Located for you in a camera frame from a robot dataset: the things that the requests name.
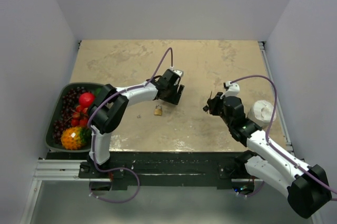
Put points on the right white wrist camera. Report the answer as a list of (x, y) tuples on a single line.
[(231, 89)]

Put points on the aluminium frame rail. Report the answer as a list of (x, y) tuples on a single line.
[(68, 170)]

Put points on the red toy apple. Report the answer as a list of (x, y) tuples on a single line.
[(86, 99)]

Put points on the brass padlock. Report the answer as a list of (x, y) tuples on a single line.
[(158, 110)]

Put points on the dark green fruit tray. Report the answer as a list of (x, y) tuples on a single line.
[(56, 103)]

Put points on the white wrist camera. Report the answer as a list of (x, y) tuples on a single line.
[(180, 73), (231, 89)]

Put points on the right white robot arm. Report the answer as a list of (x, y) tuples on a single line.
[(305, 187)]

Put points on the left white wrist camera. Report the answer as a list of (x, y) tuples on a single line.
[(180, 73)]

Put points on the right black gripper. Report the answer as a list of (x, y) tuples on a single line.
[(213, 103)]

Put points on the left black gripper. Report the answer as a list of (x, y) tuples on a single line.
[(175, 98)]

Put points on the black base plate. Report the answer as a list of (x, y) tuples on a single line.
[(222, 170)]

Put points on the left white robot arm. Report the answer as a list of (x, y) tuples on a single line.
[(108, 108)]

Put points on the orange toy pineapple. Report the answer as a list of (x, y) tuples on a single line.
[(75, 138)]

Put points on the dark red grape bunch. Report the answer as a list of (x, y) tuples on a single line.
[(69, 128)]

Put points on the red toy cherries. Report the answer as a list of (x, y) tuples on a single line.
[(79, 117)]

